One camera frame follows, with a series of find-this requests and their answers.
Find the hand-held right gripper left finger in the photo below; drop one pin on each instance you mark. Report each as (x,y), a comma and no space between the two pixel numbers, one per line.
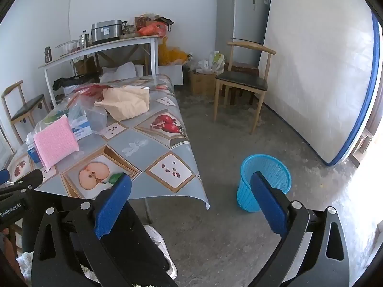
(112,206)

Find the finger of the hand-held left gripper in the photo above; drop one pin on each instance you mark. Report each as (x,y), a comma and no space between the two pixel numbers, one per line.
(3,175)
(30,178)

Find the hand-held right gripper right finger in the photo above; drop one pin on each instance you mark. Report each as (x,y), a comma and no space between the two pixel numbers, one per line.
(269,206)

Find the blue plastic waste basket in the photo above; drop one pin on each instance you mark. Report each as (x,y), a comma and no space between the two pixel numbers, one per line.
(247,191)

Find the blue and white box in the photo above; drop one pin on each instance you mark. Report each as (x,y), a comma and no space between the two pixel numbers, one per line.
(80,130)

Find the clear plastic bag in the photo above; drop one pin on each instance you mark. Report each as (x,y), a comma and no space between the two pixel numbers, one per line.
(97,116)

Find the blue tissue pack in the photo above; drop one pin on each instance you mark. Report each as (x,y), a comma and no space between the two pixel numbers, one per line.
(31,154)

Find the pink sponge cloth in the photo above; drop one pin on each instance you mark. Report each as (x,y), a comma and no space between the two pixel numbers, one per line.
(55,143)

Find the person's black trousers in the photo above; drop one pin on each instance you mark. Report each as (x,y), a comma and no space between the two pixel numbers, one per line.
(143,245)

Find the white shoe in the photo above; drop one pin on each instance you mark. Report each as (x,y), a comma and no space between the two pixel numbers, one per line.
(163,245)

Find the green plastic bottle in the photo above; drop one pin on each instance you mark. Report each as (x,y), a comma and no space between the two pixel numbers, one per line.
(56,117)

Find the fruit print tablecloth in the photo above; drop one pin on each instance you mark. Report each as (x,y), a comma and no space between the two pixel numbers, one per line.
(143,146)

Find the wooden chair with dark seat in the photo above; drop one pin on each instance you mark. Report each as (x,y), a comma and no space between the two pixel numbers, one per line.
(27,106)

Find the beige paper bag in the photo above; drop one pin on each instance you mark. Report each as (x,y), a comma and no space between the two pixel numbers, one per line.
(125,101)

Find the red plastic bag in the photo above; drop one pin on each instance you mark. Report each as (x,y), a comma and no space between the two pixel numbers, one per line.
(92,91)

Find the black cloth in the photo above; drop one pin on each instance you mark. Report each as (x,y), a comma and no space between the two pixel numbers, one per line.
(74,80)

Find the brown cardboard box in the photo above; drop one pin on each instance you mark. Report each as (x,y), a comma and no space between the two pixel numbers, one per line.
(83,65)
(202,82)

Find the wooden chair with armrest back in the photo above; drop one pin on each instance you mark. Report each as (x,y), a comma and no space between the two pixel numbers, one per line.
(239,80)

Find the white mattress with blue edge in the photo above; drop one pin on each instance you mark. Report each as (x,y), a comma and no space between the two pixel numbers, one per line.
(314,80)

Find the large white plastic bag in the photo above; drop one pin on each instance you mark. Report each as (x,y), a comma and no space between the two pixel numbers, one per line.
(122,70)

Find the clear glass bowl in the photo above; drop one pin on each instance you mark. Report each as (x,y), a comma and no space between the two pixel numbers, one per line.
(70,47)

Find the white plastic bags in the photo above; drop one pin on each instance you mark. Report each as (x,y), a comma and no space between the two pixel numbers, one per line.
(209,64)

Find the yellow plastic bag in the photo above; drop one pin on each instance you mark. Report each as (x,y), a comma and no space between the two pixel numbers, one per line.
(170,53)

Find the white side table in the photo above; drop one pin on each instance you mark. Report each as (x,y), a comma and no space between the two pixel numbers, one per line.
(119,41)

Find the silver rice cooker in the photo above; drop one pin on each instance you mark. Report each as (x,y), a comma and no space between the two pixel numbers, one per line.
(104,31)

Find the orange plastic bag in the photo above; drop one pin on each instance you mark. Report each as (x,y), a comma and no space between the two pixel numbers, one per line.
(151,30)

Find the brown packet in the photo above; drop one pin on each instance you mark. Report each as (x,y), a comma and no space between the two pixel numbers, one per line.
(145,21)

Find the silver refrigerator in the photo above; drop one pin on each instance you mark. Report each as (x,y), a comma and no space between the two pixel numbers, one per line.
(239,15)

